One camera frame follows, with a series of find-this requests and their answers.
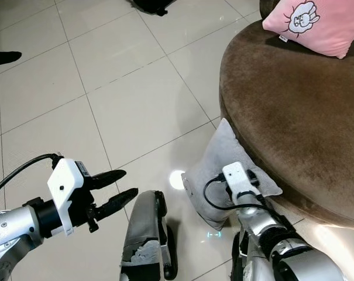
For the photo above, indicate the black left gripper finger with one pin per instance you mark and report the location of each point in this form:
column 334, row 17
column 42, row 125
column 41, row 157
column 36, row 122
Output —
column 106, row 177
column 117, row 202

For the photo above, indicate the grey pillow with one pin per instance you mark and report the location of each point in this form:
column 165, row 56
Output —
column 215, row 161

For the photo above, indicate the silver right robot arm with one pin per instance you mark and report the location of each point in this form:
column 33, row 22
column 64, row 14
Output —
column 294, row 252

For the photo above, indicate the brown velvet sofa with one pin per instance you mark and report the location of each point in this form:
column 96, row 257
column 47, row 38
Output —
column 299, row 111

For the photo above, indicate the pink cartoon print pillow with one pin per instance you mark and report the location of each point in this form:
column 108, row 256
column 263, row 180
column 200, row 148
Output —
column 317, row 23

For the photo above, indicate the dark object on floor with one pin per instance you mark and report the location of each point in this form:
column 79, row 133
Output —
column 153, row 4

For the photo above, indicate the black shoe of person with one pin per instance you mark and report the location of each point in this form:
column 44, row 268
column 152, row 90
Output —
column 2, row 57

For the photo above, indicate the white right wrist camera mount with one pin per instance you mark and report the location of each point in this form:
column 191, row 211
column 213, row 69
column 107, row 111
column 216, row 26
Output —
column 238, row 178

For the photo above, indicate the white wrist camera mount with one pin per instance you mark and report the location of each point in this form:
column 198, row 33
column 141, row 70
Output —
column 238, row 178
column 64, row 181

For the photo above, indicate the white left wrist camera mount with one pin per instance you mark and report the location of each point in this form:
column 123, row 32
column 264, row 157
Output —
column 64, row 181

